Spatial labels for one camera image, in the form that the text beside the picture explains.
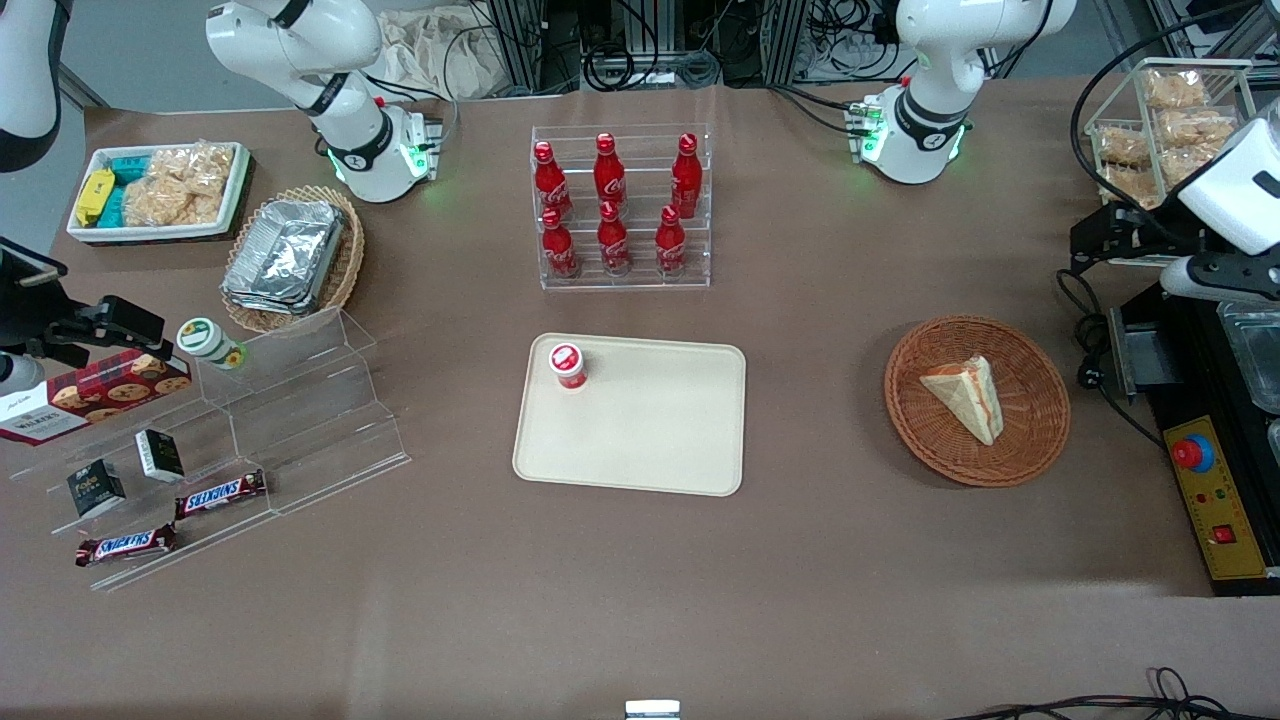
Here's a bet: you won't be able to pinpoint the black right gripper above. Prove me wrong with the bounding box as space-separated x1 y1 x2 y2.
0 294 174 369

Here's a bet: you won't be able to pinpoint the red lid small cup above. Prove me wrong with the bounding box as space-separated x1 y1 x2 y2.
547 342 589 392

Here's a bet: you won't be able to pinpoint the small black carton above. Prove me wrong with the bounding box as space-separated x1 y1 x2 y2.
135 429 187 484
66 459 129 520

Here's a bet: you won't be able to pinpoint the triangular sandwich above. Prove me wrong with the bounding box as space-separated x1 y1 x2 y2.
919 355 1004 447

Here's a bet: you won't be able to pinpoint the small crispy snack bag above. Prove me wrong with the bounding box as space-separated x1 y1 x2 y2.
1094 125 1151 167
1160 145 1223 189
1155 107 1238 150
1100 163 1163 210
1142 69 1209 111

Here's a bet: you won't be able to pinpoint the red tartan cookie box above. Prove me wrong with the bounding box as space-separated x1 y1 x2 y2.
0 349 193 447

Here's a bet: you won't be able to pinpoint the clear acrylic stepped shelf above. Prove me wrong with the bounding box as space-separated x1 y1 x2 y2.
8 305 412 593

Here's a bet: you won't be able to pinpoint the steel food pan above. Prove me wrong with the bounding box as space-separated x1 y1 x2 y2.
1216 298 1280 417

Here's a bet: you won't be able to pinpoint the oval light wicker basket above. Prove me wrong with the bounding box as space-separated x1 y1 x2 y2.
220 185 366 334

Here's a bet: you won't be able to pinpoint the white rectangular bin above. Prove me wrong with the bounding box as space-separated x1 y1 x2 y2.
67 142 252 245

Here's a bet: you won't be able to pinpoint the aluminium frame post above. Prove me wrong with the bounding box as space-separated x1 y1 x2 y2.
482 0 583 97

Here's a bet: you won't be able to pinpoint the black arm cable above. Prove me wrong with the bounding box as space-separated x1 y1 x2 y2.
1068 0 1263 216

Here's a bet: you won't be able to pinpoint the brown chocolate bar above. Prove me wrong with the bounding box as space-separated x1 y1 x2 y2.
75 522 179 569
174 469 269 522

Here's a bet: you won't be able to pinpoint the round brown wicker basket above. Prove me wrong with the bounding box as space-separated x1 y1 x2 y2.
884 315 1072 488

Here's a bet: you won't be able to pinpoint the yellow control panel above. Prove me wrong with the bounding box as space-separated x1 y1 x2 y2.
1162 415 1272 583

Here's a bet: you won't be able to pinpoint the red cola bottle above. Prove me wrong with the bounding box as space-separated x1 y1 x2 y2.
594 133 628 212
670 133 704 220
597 201 634 277
540 208 581 280
533 141 575 222
654 205 690 276

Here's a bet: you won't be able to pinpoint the green lid yoghurt cup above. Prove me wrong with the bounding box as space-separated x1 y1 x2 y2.
177 317 249 372

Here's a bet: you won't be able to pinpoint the stacked foil containers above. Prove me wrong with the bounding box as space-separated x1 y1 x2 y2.
221 199 347 317

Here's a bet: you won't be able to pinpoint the wire basket with pastries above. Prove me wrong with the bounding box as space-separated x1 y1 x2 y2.
1084 58 1258 267

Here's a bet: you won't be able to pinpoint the black power cable with plug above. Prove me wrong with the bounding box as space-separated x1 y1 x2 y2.
1054 266 1167 448

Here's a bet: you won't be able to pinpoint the coiled black background cables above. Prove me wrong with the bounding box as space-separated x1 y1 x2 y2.
584 0 723 93

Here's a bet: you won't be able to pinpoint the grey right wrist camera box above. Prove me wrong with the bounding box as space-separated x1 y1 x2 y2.
0 350 47 399

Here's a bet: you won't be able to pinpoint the black machine with pans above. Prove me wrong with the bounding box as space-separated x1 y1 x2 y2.
1108 275 1280 599

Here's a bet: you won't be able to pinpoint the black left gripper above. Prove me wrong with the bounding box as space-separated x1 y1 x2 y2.
1068 200 1203 269

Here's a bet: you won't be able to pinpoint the clear acrylic bottle rack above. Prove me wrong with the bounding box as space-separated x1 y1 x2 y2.
530 124 713 292

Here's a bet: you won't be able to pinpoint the yellow snack packet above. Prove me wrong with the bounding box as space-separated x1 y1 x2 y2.
76 169 117 227

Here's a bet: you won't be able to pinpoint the black floor cables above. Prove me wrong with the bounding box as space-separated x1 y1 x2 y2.
943 666 1280 720

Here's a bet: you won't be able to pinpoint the beige plastic tray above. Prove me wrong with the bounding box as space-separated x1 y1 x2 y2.
512 333 748 497

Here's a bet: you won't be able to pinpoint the beige crumpled cloth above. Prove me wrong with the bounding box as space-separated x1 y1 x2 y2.
372 8 503 102

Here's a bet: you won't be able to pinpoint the large crispy snack bag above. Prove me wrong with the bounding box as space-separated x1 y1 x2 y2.
122 143 237 228

